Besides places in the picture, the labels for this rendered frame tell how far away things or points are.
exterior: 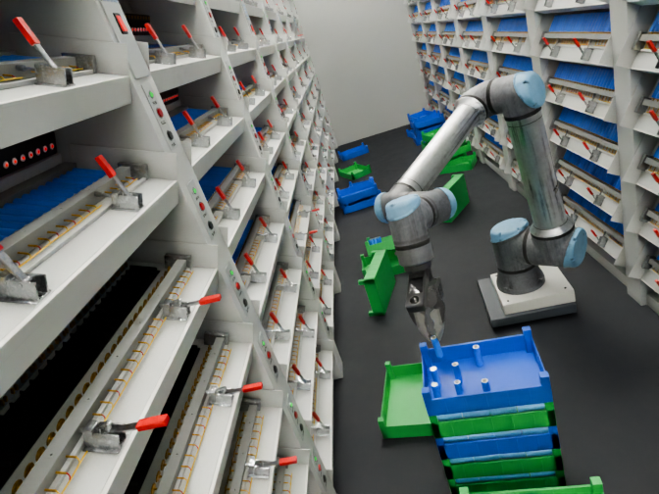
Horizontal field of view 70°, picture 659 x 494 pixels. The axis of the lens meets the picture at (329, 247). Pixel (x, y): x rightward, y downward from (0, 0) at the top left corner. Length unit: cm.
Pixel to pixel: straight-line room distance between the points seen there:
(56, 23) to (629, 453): 166
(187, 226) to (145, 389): 37
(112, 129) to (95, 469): 57
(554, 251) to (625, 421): 60
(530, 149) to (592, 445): 92
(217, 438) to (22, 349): 42
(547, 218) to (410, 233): 77
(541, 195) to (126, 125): 135
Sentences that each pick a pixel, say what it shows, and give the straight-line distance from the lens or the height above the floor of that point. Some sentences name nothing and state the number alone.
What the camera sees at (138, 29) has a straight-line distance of 151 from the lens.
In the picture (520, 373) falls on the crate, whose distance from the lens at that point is 137.
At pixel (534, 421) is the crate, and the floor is 26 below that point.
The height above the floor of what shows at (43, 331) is 107.
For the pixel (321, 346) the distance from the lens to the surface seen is 191.
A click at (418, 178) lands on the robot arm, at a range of 142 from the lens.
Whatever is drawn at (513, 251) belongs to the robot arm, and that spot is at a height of 30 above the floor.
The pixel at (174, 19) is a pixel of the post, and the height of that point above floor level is 142.
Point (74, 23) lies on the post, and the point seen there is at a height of 139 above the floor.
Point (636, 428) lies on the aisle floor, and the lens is 169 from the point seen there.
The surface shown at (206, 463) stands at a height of 72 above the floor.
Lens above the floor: 125
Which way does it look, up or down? 23 degrees down
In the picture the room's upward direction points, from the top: 19 degrees counter-clockwise
